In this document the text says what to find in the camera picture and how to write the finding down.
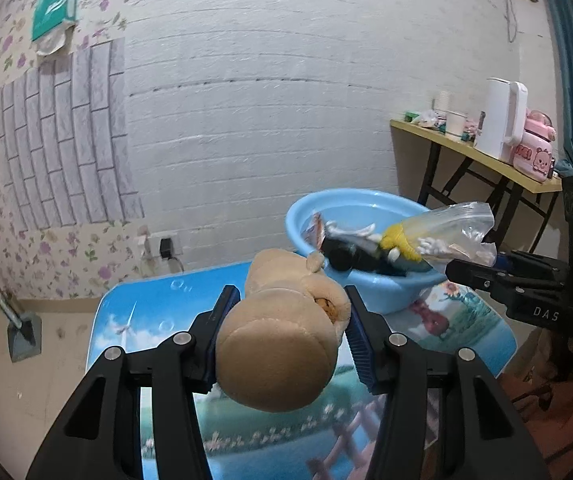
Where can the pink cartoon lunch box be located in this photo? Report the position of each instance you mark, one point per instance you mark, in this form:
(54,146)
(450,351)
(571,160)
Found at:
(534,157)

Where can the green hanging tissue pack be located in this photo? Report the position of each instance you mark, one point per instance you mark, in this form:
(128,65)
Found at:
(56,5)

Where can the white electric kettle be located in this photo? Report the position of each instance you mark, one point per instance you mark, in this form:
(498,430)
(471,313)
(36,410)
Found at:
(499,115)

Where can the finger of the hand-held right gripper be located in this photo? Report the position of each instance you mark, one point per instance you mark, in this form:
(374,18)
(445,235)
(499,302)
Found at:
(531,267)
(476,277)

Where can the orange snack packet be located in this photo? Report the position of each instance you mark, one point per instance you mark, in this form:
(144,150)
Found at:
(314,230)

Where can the white wall socket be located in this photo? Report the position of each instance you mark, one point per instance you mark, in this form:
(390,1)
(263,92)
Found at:
(177,246)

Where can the stack of paper cups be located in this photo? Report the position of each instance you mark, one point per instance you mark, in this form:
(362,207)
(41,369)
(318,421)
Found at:
(442,102)

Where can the blue plastic basin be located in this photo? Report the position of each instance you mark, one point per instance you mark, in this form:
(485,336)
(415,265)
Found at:
(396,290)

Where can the black box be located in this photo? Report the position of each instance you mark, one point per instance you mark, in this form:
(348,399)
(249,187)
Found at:
(346,257)

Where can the beige plush toy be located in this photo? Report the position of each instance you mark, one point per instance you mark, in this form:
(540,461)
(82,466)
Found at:
(276,355)

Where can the person's right forearm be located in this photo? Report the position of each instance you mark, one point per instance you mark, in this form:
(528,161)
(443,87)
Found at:
(566,385)

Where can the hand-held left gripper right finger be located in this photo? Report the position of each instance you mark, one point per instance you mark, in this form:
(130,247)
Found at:
(361,355)

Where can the white doll with yellow hat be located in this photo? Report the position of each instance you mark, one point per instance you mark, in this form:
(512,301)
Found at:
(399,240)

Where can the white cup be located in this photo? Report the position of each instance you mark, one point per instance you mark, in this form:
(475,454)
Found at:
(456,122)

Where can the white crumpled bag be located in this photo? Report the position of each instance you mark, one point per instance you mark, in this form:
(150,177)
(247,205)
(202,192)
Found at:
(426,119)

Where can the small green packet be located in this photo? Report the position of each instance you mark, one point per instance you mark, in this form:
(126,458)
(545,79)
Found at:
(409,116)

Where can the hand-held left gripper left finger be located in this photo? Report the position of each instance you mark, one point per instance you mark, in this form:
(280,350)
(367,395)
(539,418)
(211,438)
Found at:
(210,360)

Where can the grey packet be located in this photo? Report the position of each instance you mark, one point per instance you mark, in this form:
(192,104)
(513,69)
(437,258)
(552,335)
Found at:
(349,234)

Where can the clear zip plastic bag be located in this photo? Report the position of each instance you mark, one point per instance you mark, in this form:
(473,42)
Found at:
(461,220)

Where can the side table with black legs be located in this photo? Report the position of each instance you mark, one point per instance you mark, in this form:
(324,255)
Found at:
(491,162)

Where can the printed folding table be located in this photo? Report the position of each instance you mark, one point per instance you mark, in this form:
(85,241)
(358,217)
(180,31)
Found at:
(156,310)

